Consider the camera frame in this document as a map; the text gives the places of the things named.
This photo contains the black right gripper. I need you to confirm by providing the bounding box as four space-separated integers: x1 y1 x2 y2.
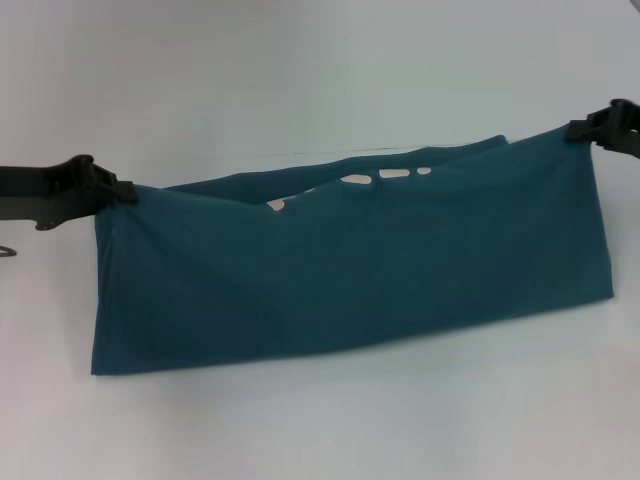
566 98 640 161

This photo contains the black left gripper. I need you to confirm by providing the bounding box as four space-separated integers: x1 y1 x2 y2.
0 154 139 232

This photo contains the teal blue t-shirt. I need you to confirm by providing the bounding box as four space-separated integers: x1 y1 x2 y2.
89 124 616 377

